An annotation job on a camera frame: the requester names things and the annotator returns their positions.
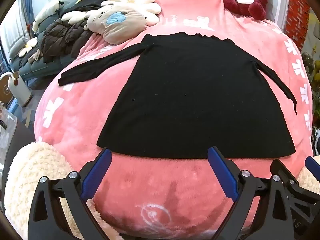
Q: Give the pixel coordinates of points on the white flower plush cushion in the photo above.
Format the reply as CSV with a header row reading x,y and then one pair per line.
x,y
140,2

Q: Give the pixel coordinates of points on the potted flowers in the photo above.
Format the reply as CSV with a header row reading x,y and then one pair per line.
x,y
311,65

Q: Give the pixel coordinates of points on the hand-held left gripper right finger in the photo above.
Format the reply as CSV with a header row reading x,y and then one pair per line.
x,y
221,172

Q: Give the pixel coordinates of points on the red brick pattern board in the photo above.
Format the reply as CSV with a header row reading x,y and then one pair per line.
x,y
297,12

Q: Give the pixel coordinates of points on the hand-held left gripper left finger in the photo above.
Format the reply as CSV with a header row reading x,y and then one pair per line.
x,y
98,170

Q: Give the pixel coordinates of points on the beige plush pillow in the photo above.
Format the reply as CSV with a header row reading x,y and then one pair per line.
x,y
120,30

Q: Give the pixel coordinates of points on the white long plush toy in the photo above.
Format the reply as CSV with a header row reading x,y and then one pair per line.
x,y
46,11

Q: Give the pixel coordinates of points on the dark red plush bear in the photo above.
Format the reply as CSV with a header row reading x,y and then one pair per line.
x,y
252,8

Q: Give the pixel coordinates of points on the dark brown puffer jacket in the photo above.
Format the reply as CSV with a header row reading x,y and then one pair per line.
x,y
62,37

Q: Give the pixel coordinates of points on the pink printed blanket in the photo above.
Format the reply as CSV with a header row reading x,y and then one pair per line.
x,y
75,120

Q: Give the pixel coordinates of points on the small white yellow plush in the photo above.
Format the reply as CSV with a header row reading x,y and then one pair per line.
x,y
25,50

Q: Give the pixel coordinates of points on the blue-grey sofa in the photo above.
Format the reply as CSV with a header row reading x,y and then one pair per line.
x,y
40,67

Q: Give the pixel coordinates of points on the black long-sleeve sweater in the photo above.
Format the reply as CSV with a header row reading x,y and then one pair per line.
x,y
187,92

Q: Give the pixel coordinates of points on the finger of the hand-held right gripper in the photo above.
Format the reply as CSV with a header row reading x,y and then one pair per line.
x,y
303,205
313,165

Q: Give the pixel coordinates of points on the white round appliance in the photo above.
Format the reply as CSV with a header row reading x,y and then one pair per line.
x,y
18,90

